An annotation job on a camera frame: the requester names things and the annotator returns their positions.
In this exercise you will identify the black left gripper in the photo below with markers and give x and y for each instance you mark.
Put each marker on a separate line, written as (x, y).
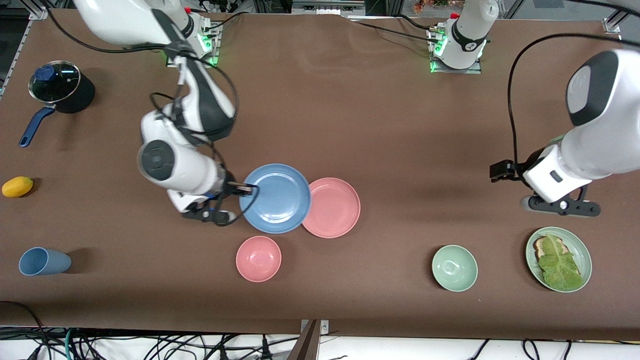
(520, 169)

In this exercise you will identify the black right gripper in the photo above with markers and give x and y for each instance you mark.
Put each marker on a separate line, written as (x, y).
(230, 188)

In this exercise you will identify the blue plate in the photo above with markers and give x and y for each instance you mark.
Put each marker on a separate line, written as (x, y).
(280, 200)

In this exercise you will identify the pink plate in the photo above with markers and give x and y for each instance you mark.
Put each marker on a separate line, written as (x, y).
(335, 207)

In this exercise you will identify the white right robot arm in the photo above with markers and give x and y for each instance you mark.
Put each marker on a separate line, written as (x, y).
(195, 170)

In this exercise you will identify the pink bowl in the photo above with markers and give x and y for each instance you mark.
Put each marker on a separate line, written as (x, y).
(258, 259)

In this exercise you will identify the toast bread slice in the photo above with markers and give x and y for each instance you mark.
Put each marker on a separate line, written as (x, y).
(539, 246)

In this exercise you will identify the green plate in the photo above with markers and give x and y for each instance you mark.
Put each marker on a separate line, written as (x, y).
(582, 250)

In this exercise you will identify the green lettuce leaf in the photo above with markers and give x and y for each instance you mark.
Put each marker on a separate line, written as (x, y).
(560, 267)

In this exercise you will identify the green bowl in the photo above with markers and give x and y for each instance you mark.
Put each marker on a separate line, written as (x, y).
(454, 268)

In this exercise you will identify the brown table cover mat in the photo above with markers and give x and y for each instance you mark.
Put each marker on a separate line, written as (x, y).
(350, 125)

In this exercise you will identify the colourful plastic food toys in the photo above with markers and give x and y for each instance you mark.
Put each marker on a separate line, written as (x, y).
(435, 5)

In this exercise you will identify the grey metal box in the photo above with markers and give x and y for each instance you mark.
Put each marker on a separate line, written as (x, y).
(325, 7)

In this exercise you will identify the blue cup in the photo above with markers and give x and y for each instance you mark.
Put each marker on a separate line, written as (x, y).
(42, 262)

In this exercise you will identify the yellow lemon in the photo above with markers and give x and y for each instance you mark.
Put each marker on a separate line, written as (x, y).
(17, 186)

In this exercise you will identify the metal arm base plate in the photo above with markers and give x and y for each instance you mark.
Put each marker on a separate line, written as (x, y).
(465, 71)
(216, 52)

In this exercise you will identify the small metal bracket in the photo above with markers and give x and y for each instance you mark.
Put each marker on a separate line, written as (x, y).
(324, 327)

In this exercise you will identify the dark camera pole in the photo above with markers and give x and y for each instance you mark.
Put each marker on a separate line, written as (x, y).
(307, 346)

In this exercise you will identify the aluminium frame profile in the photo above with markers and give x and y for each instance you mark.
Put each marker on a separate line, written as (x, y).
(39, 12)
(617, 20)

